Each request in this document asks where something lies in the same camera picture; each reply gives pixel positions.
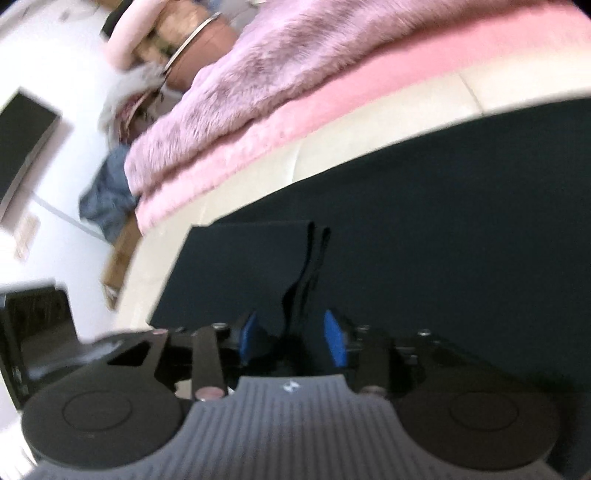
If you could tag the cream quilted mattress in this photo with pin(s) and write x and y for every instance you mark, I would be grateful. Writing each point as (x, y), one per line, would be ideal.
(369, 134)

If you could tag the blue-grey cloth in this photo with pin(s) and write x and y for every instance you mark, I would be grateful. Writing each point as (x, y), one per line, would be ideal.
(106, 198)

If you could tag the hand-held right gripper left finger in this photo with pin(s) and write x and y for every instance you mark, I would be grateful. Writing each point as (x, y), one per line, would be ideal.
(249, 339)

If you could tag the black pants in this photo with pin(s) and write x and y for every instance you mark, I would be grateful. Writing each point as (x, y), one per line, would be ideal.
(438, 230)

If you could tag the cardboard box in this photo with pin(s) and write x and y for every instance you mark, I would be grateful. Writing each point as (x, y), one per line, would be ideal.
(120, 258)

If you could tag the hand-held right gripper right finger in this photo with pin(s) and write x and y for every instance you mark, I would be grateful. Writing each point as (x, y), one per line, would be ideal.
(334, 339)

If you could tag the fluffy mauve blanket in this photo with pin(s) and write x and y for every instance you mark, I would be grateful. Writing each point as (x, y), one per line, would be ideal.
(277, 69)

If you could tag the grey cloth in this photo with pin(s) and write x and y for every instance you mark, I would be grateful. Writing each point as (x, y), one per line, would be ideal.
(124, 92)

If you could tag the flat dark screen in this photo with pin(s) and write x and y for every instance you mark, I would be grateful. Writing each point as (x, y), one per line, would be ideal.
(21, 143)

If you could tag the pink fleece sheet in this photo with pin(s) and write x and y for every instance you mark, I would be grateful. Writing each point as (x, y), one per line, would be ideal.
(323, 115)

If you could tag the floral storage bag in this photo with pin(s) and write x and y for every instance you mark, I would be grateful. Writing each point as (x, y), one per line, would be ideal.
(161, 41)

